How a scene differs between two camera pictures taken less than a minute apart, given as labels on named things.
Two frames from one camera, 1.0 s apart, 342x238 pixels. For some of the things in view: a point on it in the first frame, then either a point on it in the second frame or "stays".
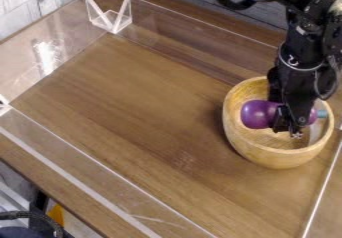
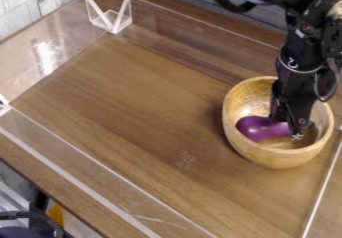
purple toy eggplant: (258, 113) to (259, 129)
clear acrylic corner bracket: (108, 20) stays
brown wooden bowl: (259, 145) stays
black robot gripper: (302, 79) stays
